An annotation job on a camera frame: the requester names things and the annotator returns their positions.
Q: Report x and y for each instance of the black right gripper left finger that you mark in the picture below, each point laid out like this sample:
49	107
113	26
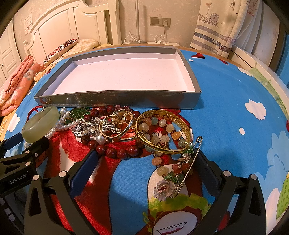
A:
40	217

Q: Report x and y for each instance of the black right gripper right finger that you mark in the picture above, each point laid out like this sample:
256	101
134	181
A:
249	215

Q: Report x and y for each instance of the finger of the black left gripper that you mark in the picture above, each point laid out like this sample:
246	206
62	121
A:
19	167
11	142

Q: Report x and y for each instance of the green jade bangle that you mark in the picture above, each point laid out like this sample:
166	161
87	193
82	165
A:
40	124

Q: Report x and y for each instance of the green gold pendant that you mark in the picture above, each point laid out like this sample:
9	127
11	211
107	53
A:
78	112

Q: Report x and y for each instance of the flower pin brooch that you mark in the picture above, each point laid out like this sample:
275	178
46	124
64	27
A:
173	180

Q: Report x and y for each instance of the silver pearl brooch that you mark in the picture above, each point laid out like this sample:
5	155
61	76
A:
91	128

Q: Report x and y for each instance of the gold engraved bangle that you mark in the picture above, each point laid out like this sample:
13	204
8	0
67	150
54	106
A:
163	132

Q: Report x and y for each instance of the pink folded quilt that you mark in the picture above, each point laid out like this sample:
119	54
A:
17	85

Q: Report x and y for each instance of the white wardrobe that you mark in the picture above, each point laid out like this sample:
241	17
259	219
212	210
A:
9	56

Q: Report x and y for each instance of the blue cartoon tablecloth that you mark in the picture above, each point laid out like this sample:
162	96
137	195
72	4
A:
244	131

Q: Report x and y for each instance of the embroidered patterned pillow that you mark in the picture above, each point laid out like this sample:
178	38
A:
59	51

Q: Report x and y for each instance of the yellow quilted pillow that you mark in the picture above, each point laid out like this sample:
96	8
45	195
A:
82	45

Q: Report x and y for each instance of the white wooden headboard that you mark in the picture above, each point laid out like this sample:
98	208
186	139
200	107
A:
73	20

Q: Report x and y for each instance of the white nightstand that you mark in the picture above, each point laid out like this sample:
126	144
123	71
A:
154	43

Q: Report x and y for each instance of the grey shallow cardboard tray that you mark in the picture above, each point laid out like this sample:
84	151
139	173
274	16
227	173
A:
135	76

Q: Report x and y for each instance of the white desk lamp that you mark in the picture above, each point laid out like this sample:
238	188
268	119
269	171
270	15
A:
137	20

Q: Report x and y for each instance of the boat print curtain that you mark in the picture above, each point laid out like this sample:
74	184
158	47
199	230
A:
222	24

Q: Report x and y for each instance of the wall power outlet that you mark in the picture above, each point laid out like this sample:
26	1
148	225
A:
159	21

